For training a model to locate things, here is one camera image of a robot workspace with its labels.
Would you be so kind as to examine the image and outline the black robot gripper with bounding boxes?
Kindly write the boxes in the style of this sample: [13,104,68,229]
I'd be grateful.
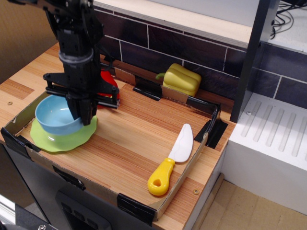
[43,50,119,126]

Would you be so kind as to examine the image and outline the light blue plastic bowl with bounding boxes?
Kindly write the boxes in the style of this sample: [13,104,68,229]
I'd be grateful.
[35,95,83,135]

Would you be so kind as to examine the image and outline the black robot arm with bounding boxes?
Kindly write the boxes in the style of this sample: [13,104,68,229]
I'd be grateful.
[11,0,119,126]

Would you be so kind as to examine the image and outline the light green plastic plate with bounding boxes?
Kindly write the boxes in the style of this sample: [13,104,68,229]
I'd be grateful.
[30,116,97,152]

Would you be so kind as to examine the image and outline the red toy bell pepper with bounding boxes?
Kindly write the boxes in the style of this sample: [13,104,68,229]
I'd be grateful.
[98,70,120,108]

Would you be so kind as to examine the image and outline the cardboard tray border with tape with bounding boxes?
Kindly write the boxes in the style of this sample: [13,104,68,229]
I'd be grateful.
[0,55,228,227]

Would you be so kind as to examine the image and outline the yellow toy bell pepper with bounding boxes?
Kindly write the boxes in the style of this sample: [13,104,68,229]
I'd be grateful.
[155,63,202,97]

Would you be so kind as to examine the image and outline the black toy oven front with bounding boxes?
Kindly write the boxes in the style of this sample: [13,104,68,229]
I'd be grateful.
[4,146,153,230]

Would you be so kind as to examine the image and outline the white toy sink drainboard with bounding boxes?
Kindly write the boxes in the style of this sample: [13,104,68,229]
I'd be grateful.
[222,93,307,214]

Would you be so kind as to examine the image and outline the toy knife yellow handle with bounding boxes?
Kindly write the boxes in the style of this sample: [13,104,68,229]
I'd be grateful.
[147,124,193,196]

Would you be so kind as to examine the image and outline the dark grey vertical post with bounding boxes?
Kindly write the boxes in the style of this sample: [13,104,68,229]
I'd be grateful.
[230,0,279,123]

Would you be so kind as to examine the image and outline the black cables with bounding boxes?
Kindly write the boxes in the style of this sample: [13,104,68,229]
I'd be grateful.
[268,0,307,40]

